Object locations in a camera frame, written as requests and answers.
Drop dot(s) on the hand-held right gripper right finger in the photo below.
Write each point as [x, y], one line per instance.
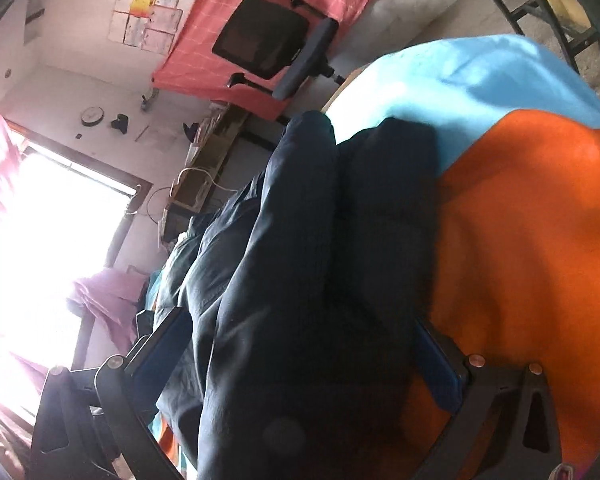
[437, 365]

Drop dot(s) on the orange and blue blanket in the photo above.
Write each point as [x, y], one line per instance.
[520, 220]

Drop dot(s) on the black office chair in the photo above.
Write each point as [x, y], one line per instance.
[260, 35]

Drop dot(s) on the bright window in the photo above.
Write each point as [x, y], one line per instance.
[40, 240]

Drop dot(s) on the wall posters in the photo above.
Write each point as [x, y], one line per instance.
[145, 25]

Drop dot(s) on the dark navy jacket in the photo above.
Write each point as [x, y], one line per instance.
[305, 270]

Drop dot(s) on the wooden table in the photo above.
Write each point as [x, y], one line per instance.
[535, 10]

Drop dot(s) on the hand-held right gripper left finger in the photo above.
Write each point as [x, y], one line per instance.
[165, 345]

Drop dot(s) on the red checked hanging cloth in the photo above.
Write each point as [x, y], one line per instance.
[205, 60]

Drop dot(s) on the wooden shelf unit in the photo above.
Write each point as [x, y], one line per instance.
[215, 160]

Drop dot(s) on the small black wall object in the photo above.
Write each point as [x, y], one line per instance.
[120, 123]

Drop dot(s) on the pink garment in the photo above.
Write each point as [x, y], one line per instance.
[110, 295]

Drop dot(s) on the pink red curtain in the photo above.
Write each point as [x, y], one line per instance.
[0, 170]

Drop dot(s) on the grey wall paper sheet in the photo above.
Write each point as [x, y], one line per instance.
[35, 7]

